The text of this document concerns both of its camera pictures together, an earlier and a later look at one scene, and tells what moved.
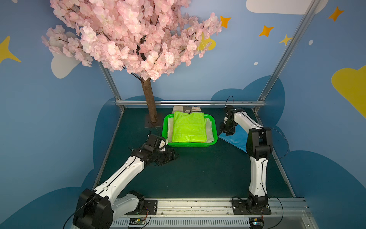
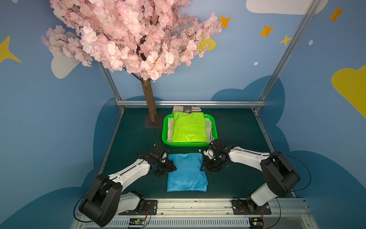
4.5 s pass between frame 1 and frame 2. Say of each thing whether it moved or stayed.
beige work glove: stayed
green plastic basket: stayed
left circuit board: stayed
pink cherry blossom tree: stayed
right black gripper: moved
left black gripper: moved
